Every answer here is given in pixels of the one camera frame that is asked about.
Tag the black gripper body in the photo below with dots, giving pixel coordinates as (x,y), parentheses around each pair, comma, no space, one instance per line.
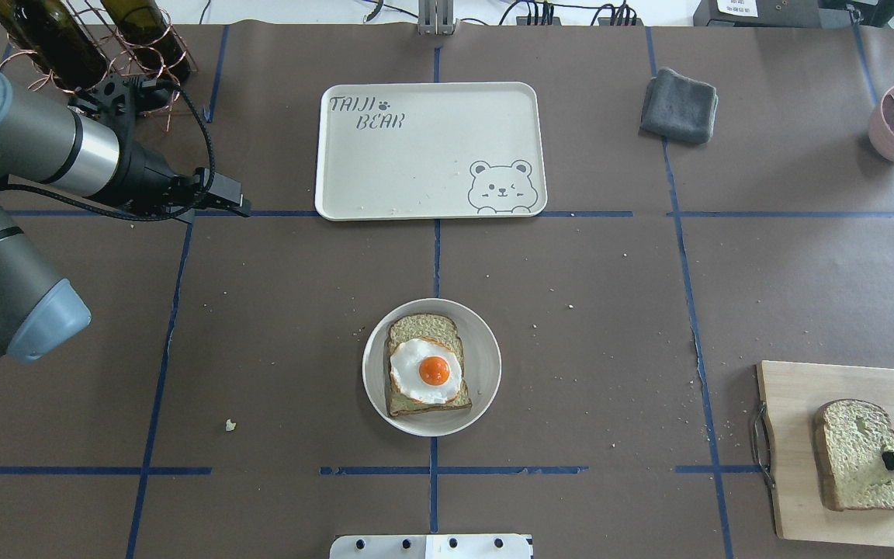
(144,175)

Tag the bread slice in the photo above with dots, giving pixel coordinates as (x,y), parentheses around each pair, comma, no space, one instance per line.
(851,436)
(424,326)

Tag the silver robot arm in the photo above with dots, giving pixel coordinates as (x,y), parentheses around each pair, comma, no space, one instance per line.
(86,155)

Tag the cream bear tray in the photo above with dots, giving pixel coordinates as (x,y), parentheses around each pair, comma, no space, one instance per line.
(430,151)

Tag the wooden cutting board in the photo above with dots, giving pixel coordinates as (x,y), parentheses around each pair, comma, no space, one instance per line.
(793,392)

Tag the dark wine bottle far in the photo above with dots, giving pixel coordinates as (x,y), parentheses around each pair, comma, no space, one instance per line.
(147,43)

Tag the dark wine bottle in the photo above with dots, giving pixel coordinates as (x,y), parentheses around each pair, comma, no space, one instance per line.
(53,39)
(147,43)

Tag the dark wine bottle near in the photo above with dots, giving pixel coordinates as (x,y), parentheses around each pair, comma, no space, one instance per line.
(53,39)

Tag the fried egg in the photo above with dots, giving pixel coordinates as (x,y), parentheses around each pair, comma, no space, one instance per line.
(425,371)

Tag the white round plate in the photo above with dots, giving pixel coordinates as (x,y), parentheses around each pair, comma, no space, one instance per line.
(482,357)

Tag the grey folded cloth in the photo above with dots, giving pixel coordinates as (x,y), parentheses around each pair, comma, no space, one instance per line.
(679,108)

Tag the black computer box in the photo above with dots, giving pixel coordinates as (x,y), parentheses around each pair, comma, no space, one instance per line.
(793,14)

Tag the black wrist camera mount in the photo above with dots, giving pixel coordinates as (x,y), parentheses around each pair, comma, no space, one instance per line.
(120,96)

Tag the copper wire bottle rack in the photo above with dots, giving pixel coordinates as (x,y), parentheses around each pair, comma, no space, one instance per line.
(96,24)

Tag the aluminium frame post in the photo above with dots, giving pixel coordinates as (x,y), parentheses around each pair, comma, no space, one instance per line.
(436,17)

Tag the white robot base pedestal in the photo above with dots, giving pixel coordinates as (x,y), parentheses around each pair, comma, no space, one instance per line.
(463,545)

